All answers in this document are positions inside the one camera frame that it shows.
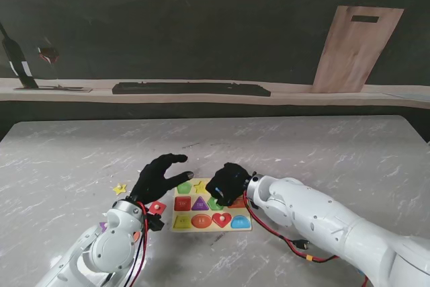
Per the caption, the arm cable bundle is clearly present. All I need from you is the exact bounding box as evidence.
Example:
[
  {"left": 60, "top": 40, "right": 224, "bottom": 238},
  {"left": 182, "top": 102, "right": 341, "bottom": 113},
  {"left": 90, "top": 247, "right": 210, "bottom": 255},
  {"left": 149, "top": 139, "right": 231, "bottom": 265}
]
[
  {"left": 120, "top": 201, "right": 151, "bottom": 287},
  {"left": 244, "top": 191, "right": 370, "bottom": 287}
]

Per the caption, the red wine glass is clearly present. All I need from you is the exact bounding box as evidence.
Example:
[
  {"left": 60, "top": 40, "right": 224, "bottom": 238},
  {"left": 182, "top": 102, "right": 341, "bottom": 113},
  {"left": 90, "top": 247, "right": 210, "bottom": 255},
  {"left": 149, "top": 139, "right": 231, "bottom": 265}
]
[{"left": 36, "top": 36, "right": 60, "bottom": 88}]

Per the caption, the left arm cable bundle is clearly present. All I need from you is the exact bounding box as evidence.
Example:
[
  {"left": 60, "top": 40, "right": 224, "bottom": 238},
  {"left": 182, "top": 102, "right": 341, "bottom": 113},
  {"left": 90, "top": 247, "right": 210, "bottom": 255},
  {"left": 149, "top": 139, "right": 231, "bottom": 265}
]
[{"left": 120, "top": 201, "right": 151, "bottom": 287}]

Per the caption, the light wooden shelf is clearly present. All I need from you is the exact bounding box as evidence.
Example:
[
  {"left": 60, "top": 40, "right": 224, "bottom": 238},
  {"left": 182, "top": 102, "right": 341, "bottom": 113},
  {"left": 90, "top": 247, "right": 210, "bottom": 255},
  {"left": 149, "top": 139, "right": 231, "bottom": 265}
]
[{"left": 0, "top": 77, "right": 430, "bottom": 110}]

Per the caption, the wooden cutting board with slot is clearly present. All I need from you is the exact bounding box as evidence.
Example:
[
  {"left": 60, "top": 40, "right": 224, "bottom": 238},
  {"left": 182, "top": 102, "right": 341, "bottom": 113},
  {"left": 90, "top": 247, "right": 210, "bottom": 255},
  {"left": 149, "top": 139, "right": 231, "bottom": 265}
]
[{"left": 308, "top": 5, "right": 405, "bottom": 94}]

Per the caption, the dark wine bottle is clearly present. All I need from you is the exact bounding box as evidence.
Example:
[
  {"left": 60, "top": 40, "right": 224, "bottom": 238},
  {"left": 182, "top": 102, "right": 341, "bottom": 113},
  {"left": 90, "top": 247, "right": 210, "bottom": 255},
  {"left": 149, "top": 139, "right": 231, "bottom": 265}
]
[{"left": 0, "top": 21, "right": 40, "bottom": 89}]

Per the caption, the red square puzzle piece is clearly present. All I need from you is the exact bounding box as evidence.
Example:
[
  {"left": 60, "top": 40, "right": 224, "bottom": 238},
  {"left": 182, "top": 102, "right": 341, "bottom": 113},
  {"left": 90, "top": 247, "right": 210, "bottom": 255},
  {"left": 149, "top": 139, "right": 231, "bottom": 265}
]
[{"left": 148, "top": 201, "right": 167, "bottom": 216}]

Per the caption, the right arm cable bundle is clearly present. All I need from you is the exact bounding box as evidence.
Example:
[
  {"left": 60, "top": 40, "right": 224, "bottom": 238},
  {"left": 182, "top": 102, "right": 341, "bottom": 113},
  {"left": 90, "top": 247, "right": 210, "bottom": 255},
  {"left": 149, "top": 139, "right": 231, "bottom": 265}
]
[{"left": 244, "top": 191, "right": 370, "bottom": 287}]

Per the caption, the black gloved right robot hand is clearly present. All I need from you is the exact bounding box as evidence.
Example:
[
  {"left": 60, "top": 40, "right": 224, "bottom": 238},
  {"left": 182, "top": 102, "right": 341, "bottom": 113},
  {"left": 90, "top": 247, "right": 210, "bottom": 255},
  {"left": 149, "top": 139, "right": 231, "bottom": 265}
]
[{"left": 204, "top": 162, "right": 253, "bottom": 207}]

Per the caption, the flat tray under bottle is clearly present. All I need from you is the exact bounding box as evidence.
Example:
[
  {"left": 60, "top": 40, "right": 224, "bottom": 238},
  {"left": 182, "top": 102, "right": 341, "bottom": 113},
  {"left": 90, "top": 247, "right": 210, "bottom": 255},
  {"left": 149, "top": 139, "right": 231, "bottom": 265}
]
[{"left": 13, "top": 85, "right": 93, "bottom": 93}]

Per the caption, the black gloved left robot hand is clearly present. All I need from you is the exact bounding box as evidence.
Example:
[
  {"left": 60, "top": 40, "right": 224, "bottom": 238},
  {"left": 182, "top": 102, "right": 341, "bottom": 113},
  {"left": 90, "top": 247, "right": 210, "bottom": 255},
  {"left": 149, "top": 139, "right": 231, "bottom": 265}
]
[{"left": 130, "top": 153, "right": 195, "bottom": 208}]

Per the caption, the yellow wooden shape puzzle board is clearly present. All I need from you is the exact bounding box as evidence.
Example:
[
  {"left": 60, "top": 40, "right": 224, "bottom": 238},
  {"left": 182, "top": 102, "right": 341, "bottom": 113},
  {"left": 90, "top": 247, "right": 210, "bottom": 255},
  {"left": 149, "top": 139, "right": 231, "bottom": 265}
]
[{"left": 171, "top": 177, "right": 253, "bottom": 233}]

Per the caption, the red heart puzzle piece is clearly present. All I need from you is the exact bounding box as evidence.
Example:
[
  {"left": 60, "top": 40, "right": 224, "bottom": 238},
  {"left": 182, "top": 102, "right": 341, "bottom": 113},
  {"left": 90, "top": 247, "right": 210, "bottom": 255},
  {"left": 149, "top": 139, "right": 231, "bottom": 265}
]
[{"left": 212, "top": 212, "right": 232, "bottom": 229}]

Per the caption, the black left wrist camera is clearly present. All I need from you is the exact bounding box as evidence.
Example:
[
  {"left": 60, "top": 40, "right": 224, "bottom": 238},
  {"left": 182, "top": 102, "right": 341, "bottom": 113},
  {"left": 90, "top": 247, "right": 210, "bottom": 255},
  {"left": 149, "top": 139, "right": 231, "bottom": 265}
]
[{"left": 147, "top": 213, "right": 165, "bottom": 233}]

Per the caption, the green hexagon puzzle piece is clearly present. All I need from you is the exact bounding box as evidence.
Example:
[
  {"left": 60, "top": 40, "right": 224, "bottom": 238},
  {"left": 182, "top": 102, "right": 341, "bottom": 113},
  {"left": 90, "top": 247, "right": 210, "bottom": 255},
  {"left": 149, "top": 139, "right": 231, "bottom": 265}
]
[{"left": 207, "top": 196, "right": 225, "bottom": 211}]

